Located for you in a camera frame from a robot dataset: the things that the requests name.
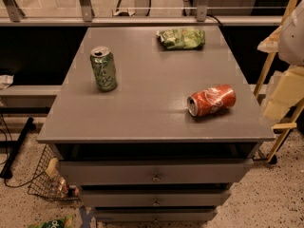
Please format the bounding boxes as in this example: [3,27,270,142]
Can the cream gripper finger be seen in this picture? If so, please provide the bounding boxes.
[261,66,304,122]
[257,26,282,53]

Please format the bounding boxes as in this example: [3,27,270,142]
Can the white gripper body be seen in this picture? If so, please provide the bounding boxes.
[278,0,304,66]

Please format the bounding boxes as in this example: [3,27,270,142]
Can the red coke can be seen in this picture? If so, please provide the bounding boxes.
[187,85,237,117]

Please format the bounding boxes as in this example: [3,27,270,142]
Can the green jalapeno chip bag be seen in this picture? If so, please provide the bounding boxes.
[157,28,205,49]

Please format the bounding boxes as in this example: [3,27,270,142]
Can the green soda can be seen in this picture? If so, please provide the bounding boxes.
[90,46,117,92]

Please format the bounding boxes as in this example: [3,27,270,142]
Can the green bag on floor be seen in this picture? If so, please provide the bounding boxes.
[28,216,73,228]

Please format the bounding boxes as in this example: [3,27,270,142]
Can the grey drawer cabinet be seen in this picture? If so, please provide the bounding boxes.
[39,27,274,212]

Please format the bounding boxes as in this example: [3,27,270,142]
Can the top grey drawer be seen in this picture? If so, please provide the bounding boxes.
[59,159,253,185]

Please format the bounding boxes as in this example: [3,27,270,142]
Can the grey drawer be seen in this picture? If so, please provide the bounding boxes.
[94,209,217,223]
[80,189,231,207]
[59,159,253,185]

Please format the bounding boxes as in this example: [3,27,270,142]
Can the bottom grey drawer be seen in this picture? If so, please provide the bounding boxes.
[94,209,217,223]

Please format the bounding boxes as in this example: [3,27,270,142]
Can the middle grey drawer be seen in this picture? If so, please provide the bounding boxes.
[80,189,231,207]

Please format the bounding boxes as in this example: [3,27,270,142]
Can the white crumpled paper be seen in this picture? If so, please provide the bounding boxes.
[0,75,13,89]

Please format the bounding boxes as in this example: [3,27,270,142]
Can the black floor stand bar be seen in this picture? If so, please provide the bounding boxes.
[0,117,36,180]

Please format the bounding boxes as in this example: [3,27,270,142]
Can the yellow wooden frame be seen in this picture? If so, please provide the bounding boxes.
[254,0,304,164]

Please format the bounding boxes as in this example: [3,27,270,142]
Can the wire basket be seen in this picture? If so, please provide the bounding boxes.
[28,145,79,201]

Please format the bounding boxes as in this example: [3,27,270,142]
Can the metal railing frame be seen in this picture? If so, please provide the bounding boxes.
[0,0,287,27]

